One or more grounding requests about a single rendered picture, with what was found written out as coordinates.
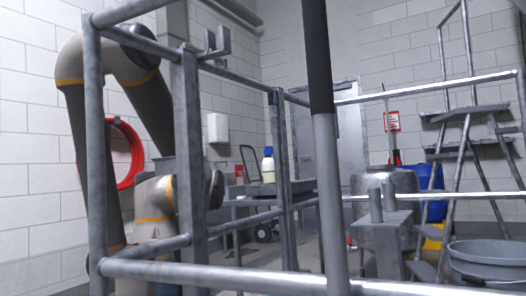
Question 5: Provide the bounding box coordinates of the grey metal work table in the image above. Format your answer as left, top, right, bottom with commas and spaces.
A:
205, 177, 320, 268

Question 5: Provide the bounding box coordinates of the grey rolling platform railing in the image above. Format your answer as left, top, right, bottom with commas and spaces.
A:
80, 0, 526, 296

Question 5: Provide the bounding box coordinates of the steel fermenter tank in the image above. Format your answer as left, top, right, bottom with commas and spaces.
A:
349, 164, 423, 250

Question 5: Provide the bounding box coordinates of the white bottle with blue cap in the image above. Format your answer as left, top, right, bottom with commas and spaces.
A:
261, 145, 277, 185

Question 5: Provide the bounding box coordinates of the black hand truck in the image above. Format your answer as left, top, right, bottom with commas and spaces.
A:
238, 143, 286, 244

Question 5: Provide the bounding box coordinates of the grey steel door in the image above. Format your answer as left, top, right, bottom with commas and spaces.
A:
288, 79, 370, 231

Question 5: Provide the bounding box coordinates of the grey pole with red base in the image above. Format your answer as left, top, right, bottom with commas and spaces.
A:
380, 82, 403, 167

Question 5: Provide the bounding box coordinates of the grey stand with two pegs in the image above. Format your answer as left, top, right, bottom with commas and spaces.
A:
350, 181, 417, 282

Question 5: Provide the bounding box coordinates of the blue plastic drum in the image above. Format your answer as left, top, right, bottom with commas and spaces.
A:
395, 162, 449, 224

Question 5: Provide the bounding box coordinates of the yellow box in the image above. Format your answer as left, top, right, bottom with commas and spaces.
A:
420, 219, 447, 252

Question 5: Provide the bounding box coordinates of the grey step ladder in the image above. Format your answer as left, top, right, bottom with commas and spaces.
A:
404, 0, 526, 286

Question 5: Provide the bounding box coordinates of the grey round tub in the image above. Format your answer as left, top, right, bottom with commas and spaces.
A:
445, 238, 526, 294

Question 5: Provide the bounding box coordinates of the white wall dispenser box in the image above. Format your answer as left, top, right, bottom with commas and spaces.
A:
206, 111, 230, 145

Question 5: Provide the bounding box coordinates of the grey post with black grip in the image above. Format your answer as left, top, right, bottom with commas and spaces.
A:
300, 0, 353, 296

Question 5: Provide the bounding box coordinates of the grey wrench rack bracket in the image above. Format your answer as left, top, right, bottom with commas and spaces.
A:
192, 24, 234, 69

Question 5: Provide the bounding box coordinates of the red hose coil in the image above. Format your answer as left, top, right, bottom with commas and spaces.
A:
75, 116, 146, 193

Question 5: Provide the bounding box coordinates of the red and white wall sign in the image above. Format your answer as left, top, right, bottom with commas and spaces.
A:
382, 109, 403, 134

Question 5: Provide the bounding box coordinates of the grey ceiling duct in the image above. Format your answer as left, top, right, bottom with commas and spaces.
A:
199, 0, 265, 36

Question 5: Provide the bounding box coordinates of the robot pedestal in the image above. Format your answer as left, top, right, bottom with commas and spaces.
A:
154, 282, 183, 296

